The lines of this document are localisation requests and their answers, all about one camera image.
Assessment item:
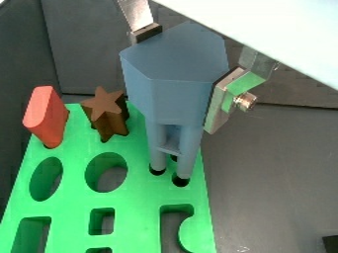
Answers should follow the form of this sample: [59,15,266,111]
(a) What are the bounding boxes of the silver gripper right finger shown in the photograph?
[203,46,278,134]

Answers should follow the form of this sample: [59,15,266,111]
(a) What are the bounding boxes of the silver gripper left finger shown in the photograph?
[116,0,163,43]

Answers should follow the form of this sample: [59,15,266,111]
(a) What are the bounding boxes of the green shape sorter board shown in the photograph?
[0,104,216,253]

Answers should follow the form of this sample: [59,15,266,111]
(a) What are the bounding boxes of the brown star block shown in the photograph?
[80,86,130,142]

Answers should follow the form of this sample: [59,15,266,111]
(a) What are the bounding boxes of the red rounded block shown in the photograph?
[23,86,68,148]

